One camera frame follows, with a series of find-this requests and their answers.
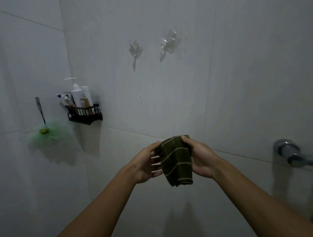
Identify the person's right hand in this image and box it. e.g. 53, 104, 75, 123
181, 135, 220, 180

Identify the person's left hand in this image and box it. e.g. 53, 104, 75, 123
131, 141, 163, 185

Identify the dark green striped cloth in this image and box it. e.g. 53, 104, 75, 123
156, 135, 194, 188

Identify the person's right forearm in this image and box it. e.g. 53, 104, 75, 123
212, 159, 313, 237

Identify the person's left forearm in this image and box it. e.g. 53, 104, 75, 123
57, 166, 138, 237

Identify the small brown bottle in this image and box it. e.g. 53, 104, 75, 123
81, 98, 93, 116

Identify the white cylindrical bottle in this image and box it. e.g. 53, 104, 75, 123
81, 86, 95, 108

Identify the white pump bottle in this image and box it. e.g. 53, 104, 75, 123
64, 77, 85, 115

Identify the green mesh bath sponge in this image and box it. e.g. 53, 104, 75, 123
27, 117, 74, 150

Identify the white toothpaste tube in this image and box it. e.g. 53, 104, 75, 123
56, 94, 77, 108

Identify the black wire shower caddy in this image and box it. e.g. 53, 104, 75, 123
65, 103, 103, 126

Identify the chrome tap handle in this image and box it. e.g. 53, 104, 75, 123
273, 139, 313, 169

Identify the clear plastic wall hook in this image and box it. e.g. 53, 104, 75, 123
159, 30, 182, 63
128, 39, 144, 72

